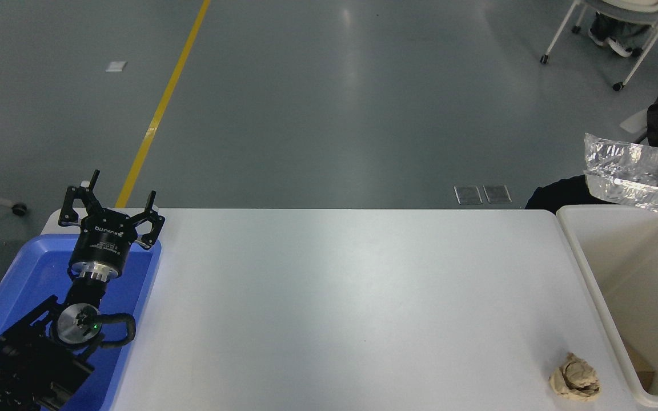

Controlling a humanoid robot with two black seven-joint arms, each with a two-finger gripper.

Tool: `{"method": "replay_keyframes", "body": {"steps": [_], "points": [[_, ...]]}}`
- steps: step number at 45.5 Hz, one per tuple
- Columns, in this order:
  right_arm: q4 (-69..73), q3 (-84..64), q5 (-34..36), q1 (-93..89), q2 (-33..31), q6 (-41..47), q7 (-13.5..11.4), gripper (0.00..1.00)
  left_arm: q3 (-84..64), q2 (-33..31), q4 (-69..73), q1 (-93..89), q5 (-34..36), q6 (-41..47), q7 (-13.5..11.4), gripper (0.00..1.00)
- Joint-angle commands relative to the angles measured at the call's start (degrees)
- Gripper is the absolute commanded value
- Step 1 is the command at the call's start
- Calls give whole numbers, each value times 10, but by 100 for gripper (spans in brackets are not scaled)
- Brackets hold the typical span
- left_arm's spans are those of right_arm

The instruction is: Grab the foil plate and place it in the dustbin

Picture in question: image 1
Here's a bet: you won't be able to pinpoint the silver foil plate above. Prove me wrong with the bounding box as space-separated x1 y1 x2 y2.
583 133 658 220

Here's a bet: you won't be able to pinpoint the blue plastic tray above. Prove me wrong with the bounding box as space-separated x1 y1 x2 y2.
0 232 163 411

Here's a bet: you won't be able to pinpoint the crumpled tan paper ball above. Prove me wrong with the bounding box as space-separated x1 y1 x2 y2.
549 352 602 401

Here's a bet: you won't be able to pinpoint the large pale plastic bin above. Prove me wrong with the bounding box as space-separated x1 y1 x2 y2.
556 204 658 409

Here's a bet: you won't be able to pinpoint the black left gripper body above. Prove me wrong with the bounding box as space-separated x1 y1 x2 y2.
69 208 139 270

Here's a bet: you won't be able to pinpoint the grey floor socket cover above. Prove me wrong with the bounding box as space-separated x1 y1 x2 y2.
454 185 483 206
483 184 512 205

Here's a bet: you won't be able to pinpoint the seated person's legs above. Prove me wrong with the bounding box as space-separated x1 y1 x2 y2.
587 10 645 58

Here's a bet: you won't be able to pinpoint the white wheeled chair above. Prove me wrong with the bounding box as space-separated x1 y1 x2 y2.
540 0 658 92

